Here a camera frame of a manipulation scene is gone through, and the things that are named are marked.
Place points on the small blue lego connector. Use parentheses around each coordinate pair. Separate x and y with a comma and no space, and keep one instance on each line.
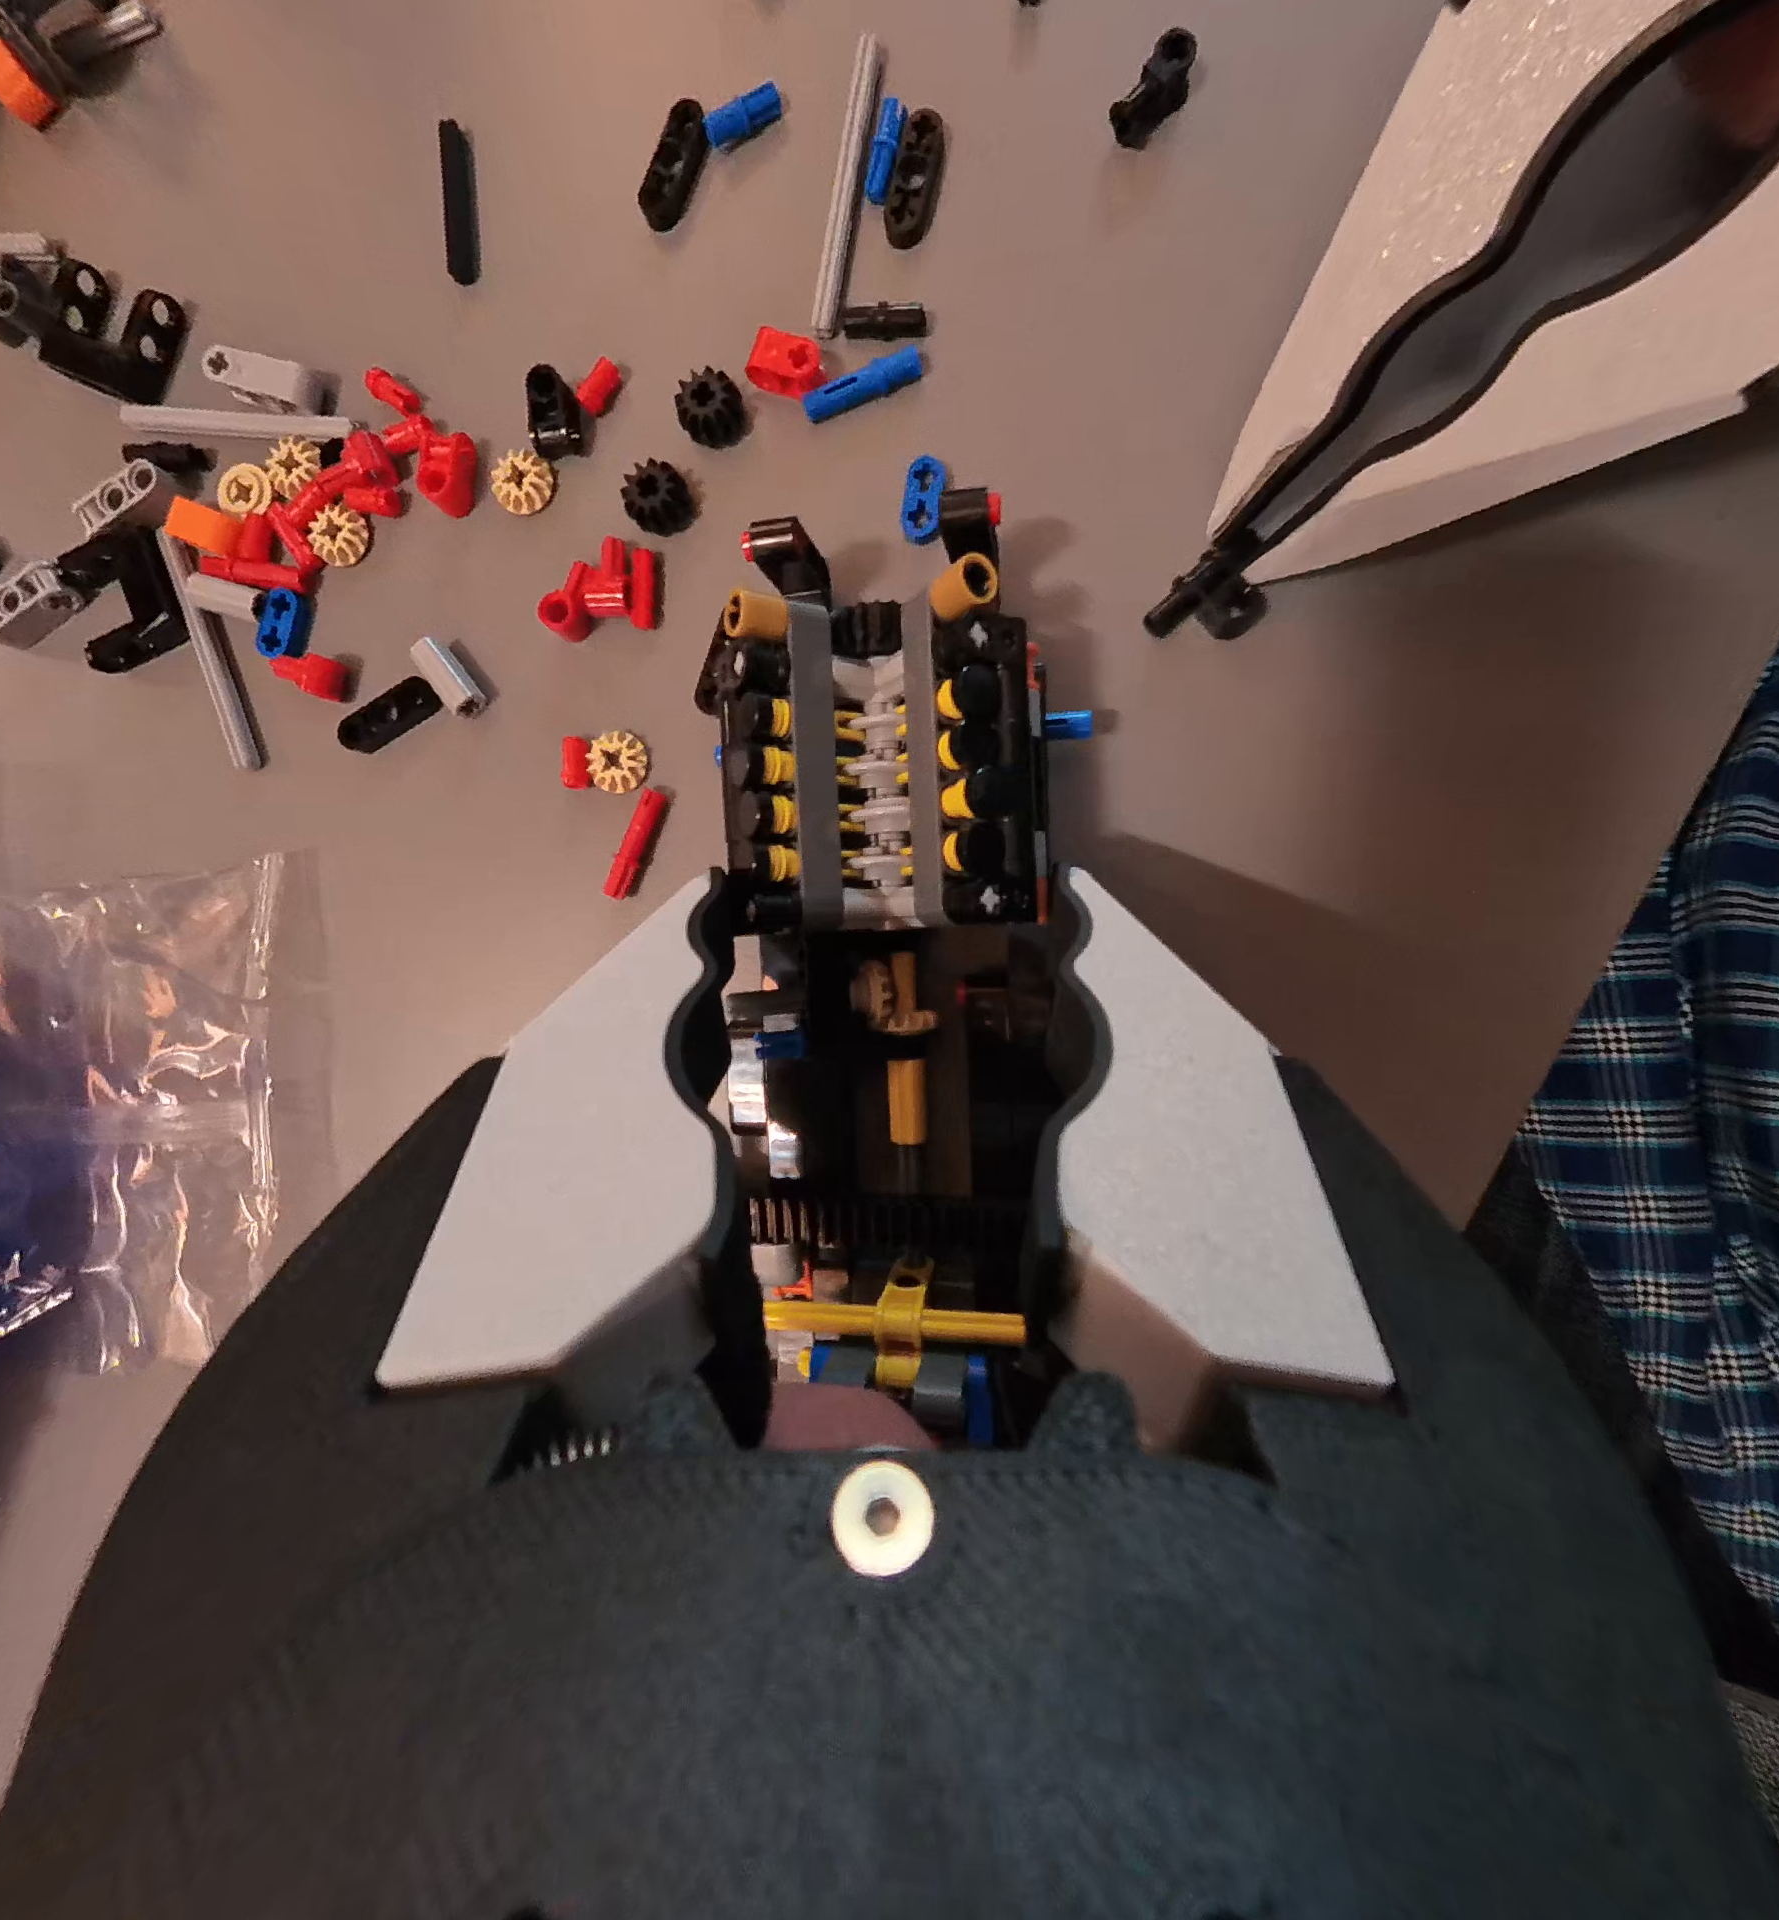
(290,601)
(907,494)

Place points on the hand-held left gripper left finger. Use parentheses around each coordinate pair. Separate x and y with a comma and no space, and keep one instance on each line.
(575,1171)

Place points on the black lego axle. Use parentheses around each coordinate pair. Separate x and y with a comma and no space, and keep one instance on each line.
(459,204)

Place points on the red lego pin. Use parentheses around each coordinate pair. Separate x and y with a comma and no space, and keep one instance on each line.
(599,383)
(634,845)

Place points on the long grey lego axle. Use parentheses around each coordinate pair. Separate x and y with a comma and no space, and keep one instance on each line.
(847,187)

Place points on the black angled lego liftarm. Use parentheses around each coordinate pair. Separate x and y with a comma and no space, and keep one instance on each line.
(78,354)

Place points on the long blue lego pin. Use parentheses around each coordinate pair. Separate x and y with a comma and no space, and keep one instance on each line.
(859,388)

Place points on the short black lego pin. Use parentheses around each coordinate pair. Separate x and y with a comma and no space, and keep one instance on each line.
(881,318)
(169,456)

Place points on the black lego gear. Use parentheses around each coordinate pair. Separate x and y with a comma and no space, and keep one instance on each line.
(692,429)
(642,517)

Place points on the black lego fork piece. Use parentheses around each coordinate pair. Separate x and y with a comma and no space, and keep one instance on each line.
(118,653)

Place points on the light grey cross connector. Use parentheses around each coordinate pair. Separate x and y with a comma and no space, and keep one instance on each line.
(281,383)

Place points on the lego engine assembly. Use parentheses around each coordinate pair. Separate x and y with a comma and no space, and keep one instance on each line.
(815,750)

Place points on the light grey lego connector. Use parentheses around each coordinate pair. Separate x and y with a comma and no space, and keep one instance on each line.
(448,673)

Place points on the red lego bushing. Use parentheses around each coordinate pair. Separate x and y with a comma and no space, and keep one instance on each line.
(575,763)

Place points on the clear plastic bag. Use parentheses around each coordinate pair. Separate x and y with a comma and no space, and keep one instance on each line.
(108,1049)

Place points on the grey lego liftarm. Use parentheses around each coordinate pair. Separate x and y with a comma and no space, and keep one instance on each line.
(94,517)
(19,629)

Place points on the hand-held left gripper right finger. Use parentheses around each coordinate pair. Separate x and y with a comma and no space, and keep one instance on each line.
(1204,1171)

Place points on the orange lego piece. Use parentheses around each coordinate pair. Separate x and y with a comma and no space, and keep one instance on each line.
(200,526)

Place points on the orange and grey lego part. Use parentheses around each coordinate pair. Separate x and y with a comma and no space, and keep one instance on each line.
(13,83)

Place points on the pile of red lego pins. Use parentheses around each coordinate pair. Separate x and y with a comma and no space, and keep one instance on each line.
(448,480)

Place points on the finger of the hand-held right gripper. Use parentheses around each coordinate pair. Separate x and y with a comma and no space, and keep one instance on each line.
(1655,331)
(1428,195)

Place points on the black lego pin connector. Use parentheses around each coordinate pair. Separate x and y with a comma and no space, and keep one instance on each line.
(1175,614)

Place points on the blue plaid shirt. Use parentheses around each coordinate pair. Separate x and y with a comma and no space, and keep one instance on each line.
(1729,1049)

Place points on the long light grey lego beam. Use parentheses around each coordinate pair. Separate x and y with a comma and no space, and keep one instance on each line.
(230,422)

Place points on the red lego pin connector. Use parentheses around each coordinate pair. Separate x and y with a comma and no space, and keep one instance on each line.
(619,592)

